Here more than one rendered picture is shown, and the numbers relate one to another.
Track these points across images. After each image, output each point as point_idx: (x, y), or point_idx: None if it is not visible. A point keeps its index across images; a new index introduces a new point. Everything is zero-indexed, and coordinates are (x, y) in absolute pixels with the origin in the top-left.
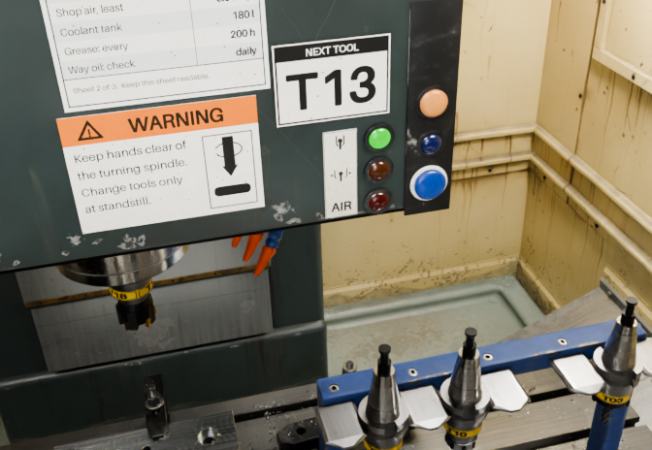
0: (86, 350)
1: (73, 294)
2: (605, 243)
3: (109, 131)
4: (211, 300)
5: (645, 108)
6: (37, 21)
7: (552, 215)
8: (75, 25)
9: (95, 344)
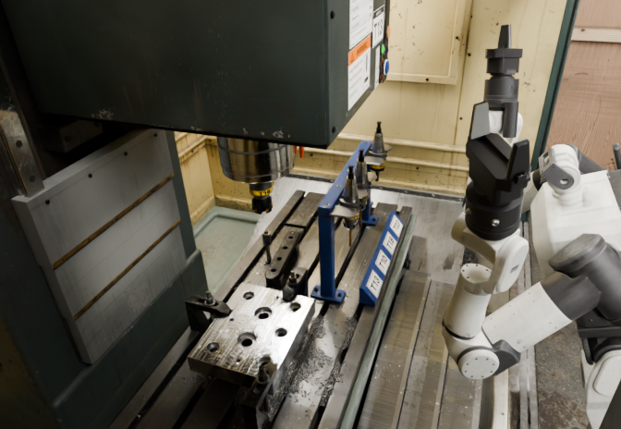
0: (109, 333)
1: (98, 293)
2: None
3: (354, 56)
4: (160, 258)
5: None
6: (348, 6)
7: None
8: (353, 6)
9: (113, 325)
